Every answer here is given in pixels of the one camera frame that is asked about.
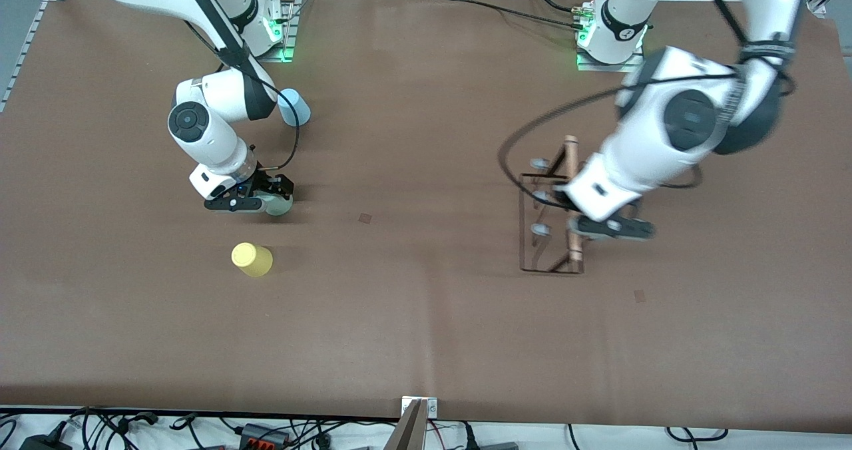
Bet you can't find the pale green plastic cup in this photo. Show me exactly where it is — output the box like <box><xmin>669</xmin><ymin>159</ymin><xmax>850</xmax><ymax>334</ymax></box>
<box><xmin>256</xmin><ymin>194</ymin><xmax>294</xmax><ymax>217</ymax></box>

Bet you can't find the black wire cup holder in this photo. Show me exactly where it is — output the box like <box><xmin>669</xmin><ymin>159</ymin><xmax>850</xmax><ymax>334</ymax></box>
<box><xmin>519</xmin><ymin>135</ymin><xmax>586</xmax><ymax>276</ymax></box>

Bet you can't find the yellow plastic cup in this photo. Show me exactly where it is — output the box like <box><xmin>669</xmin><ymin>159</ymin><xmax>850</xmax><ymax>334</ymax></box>
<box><xmin>231</xmin><ymin>242</ymin><xmax>274</xmax><ymax>278</ymax></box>

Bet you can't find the light blue plastic cup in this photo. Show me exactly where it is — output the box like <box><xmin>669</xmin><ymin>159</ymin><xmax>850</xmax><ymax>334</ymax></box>
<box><xmin>276</xmin><ymin>89</ymin><xmax>312</xmax><ymax>128</ymax></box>

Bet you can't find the black orange connector box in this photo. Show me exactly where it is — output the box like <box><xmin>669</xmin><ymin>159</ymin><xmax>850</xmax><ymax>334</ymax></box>
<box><xmin>238</xmin><ymin>423</ymin><xmax>292</xmax><ymax>448</ymax></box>

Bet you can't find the black power adapter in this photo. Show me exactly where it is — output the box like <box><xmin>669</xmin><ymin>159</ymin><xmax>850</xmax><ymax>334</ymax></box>
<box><xmin>19</xmin><ymin>430</ymin><xmax>73</xmax><ymax>450</ymax></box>

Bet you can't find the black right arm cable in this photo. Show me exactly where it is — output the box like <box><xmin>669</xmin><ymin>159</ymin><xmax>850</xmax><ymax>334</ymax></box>
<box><xmin>183</xmin><ymin>21</ymin><xmax>300</xmax><ymax>171</ymax></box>

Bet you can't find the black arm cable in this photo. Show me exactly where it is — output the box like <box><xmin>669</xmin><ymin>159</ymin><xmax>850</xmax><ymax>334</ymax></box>
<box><xmin>498</xmin><ymin>0</ymin><xmax>798</xmax><ymax>194</ymax></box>
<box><xmin>183</xmin><ymin>21</ymin><xmax>300</xmax><ymax>171</ymax></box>

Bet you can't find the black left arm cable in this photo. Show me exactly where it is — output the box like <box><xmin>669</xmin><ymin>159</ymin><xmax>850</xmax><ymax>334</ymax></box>
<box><xmin>498</xmin><ymin>0</ymin><xmax>798</xmax><ymax>194</ymax></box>

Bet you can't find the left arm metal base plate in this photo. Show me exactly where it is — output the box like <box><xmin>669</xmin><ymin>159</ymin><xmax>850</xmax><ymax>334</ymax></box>
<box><xmin>577</xmin><ymin>45</ymin><xmax>647</xmax><ymax>73</ymax></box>

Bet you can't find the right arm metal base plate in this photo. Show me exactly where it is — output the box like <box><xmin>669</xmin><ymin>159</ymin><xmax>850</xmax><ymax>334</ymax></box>
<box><xmin>256</xmin><ymin>0</ymin><xmax>295</xmax><ymax>63</ymax></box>

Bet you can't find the black cable on table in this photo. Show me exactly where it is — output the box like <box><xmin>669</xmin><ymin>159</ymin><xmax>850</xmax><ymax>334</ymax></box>
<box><xmin>426</xmin><ymin>0</ymin><xmax>586</xmax><ymax>33</ymax></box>

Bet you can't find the aluminium table edge rail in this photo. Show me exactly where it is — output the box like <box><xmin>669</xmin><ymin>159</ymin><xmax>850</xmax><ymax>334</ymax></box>
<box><xmin>0</xmin><ymin>0</ymin><xmax>69</xmax><ymax>113</ymax></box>

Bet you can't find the tangled black cable bundle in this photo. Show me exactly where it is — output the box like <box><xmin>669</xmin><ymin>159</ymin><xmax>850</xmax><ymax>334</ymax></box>
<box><xmin>0</xmin><ymin>407</ymin><xmax>400</xmax><ymax>450</ymax></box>

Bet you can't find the black looped cable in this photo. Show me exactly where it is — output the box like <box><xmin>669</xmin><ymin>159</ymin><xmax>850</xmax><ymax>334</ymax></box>
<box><xmin>666</xmin><ymin>426</ymin><xmax>728</xmax><ymax>443</ymax></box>

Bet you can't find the grey camera mount bar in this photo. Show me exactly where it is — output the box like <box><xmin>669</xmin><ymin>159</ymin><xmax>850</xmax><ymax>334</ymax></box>
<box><xmin>383</xmin><ymin>397</ymin><xmax>439</xmax><ymax>450</ymax></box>

